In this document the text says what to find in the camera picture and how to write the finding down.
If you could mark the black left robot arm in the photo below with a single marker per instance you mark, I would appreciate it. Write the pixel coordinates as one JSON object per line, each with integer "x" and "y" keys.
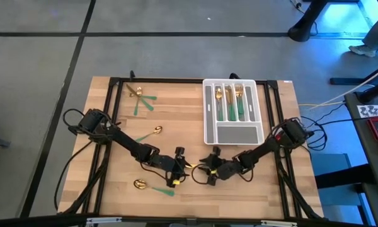
{"x": 126, "y": 143}

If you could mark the black beam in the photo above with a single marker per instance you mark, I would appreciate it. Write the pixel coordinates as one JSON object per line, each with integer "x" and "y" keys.
{"x": 343, "y": 176}

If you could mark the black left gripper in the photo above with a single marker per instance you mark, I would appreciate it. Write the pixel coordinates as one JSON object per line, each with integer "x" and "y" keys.
{"x": 176, "y": 170}

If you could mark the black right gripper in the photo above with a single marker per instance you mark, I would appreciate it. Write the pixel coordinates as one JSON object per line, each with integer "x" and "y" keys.
{"x": 212, "y": 164}

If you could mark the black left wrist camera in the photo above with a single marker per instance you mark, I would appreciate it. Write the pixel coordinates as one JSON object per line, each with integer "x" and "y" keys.
{"x": 163, "y": 162}

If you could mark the white cutlery tray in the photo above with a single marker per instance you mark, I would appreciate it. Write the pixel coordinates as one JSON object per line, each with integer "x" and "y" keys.
{"x": 236, "y": 135}

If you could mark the white marker paper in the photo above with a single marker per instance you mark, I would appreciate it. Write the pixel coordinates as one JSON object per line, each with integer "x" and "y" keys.
{"x": 373, "y": 111}

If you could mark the person's shoe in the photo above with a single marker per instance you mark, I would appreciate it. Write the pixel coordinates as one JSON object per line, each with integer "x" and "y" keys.
{"x": 362, "y": 50}

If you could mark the silver frame bracket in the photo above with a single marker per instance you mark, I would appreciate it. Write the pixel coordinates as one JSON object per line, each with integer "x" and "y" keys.
{"x": 278, "y": 223}
{"x": 104, "y": 220}

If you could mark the gold cutlery piece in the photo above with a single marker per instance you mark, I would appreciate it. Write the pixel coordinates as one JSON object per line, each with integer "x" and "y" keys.
{"x": 193, "y": 165}

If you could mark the black stand leg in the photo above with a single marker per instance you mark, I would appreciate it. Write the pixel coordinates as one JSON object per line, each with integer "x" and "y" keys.
{"x": 375, "y": 91}
{"x": 305, "y": 22}
{"x": 359, "y": 80}

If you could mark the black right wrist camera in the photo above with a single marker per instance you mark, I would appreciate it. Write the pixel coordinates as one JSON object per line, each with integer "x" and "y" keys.
{"x": 228, "y": 170}

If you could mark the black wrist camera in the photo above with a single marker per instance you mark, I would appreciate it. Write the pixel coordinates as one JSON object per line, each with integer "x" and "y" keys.
{"x": 228, "y": 170}
{"x": 163, "y": 162}

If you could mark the black frame clamp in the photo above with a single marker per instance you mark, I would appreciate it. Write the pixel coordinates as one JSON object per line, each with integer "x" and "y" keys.
{"x": 132, "y": 75}
{"x": 234, "y": 75}

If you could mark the grey desk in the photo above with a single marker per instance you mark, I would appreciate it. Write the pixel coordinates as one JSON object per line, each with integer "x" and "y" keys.
{"x": 359, "y": 151}

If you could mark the black table frame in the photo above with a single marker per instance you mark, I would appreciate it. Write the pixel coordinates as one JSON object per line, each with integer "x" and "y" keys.
{"x": 189, "y": 80}

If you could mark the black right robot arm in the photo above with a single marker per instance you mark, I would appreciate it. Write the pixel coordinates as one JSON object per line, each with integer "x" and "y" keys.
{"x": 264, "y": 146}

